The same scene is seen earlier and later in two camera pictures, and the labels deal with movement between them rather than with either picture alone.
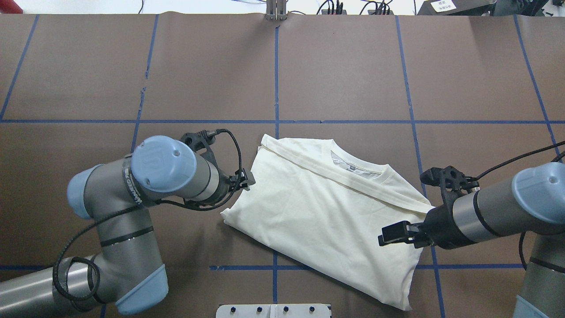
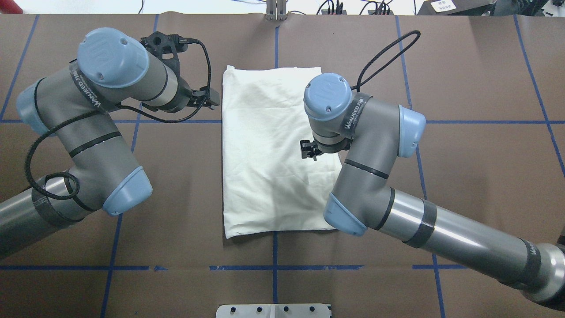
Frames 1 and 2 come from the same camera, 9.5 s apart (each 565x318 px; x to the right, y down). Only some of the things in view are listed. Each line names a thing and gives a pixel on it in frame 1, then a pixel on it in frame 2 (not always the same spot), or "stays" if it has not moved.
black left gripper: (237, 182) to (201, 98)
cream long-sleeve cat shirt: (329, 202) to (268, 186)
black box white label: (467, 8) stays
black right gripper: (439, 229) to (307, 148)
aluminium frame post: (276, 10) stays
